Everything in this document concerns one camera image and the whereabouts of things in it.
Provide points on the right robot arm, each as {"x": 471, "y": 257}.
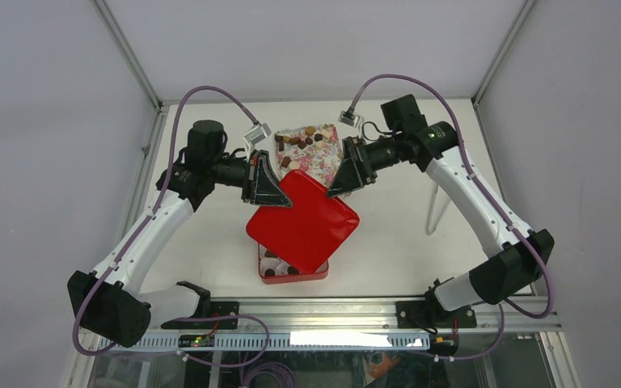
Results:
{"x": 517, "y": 254}

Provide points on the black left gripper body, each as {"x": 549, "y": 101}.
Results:
{"x": 249, "y": 177}

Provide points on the aluminium frame rail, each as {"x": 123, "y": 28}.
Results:
{"x": 369, "y": 314}

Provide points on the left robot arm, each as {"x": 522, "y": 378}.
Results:
{"x": 108, "y": 300}

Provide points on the silver metal tweezers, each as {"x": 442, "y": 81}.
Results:
{"x": 435, "y": 212}

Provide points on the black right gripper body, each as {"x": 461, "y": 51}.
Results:
{"x": 368, "y": 172}

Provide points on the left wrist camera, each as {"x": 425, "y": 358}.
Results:
{"x": 256, "y": 134}

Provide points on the white perforated cable duct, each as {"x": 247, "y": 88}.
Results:
{"x": 293, "y": 341}

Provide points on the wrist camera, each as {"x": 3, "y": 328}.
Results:
{"x": 350, "y": 118}
{"x": 256, "y": 134}

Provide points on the floral rectangular tray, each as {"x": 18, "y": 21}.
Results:
{"x": 316, "y": 147}

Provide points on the red square chocolate box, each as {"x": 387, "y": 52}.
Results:
{"x": 273, "y": 270}

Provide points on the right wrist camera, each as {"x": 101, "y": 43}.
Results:
{"x": 350, "y": 118}

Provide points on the red box lid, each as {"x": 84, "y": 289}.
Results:
{"x": 308, "y": 233}

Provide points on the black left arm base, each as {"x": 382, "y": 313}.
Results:
{"x": 214, "y": 308}

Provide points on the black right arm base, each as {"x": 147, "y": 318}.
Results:
{"x": 424, "y": 314}

